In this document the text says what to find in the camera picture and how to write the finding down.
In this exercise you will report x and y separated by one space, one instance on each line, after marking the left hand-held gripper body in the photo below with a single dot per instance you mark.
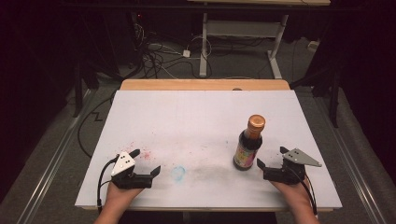
123 165

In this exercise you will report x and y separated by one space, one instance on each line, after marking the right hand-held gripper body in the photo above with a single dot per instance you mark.
291 172

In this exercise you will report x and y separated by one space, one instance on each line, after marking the dark sauce bottle gold cap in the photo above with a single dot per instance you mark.
247 152

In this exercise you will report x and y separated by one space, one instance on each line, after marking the person's right hand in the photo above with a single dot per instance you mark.
295 194

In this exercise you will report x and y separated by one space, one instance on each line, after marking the person's left hand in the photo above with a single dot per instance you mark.
120 197

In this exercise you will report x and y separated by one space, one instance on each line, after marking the white board sheet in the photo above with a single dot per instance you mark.
199 124

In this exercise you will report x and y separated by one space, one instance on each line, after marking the wooden table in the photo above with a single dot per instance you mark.
186 84

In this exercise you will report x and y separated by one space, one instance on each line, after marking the white box on floor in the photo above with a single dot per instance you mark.
313 45

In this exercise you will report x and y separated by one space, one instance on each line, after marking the white power adapter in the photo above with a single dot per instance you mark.
186 53

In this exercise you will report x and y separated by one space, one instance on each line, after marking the light desk top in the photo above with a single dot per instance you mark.
249 2

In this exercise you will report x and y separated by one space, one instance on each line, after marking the metal floor rail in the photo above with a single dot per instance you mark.
351 174
53 161

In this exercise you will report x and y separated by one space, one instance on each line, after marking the white metal desk frame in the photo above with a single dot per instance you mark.
203 46

